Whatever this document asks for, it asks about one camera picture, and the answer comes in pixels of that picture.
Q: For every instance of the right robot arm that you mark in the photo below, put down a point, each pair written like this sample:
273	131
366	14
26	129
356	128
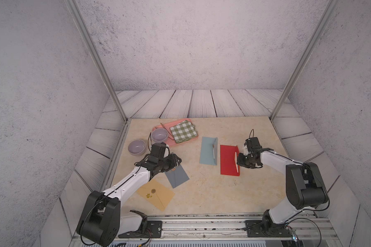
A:
304	185

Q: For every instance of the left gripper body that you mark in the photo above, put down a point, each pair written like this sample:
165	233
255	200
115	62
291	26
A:
165	164

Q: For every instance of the right aluminium frame post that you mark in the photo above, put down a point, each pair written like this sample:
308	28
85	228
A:
315	37

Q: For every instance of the light blue envelope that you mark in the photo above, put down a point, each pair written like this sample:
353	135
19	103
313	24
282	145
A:
208	155

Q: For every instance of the red envelope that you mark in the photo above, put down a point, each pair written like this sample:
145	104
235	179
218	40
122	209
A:
228	160

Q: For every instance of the lilac bowl on table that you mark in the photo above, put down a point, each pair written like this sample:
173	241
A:
137	147

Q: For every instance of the lilac bowl on tray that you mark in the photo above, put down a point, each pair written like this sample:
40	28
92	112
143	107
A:
159	135

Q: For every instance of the aluminium front rail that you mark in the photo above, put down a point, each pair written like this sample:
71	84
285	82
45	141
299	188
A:
227	231

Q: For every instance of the grey envelope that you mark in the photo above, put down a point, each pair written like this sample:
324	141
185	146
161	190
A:
177	176

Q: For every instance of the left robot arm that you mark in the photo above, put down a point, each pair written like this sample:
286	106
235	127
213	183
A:
101	220

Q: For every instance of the left aluminium frame post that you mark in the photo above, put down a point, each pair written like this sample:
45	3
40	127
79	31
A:
82	28

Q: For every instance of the aluminium frame post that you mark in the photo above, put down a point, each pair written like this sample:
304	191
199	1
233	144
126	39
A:
82	28
315	37

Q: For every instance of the pink tray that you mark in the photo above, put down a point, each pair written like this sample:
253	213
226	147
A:
170	142

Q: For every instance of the yellow envelope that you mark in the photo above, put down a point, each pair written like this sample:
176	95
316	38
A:
156	194

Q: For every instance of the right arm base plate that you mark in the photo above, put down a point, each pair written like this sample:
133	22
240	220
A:
260	229

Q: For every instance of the wooden stick on tray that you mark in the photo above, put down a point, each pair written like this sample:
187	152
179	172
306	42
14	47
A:
169	134

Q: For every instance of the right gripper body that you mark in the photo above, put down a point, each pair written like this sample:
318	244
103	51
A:
245	160

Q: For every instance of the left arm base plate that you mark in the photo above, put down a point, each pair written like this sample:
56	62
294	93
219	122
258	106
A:
154	229

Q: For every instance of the green checkered cloth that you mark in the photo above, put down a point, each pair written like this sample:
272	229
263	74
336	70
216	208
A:
183	132

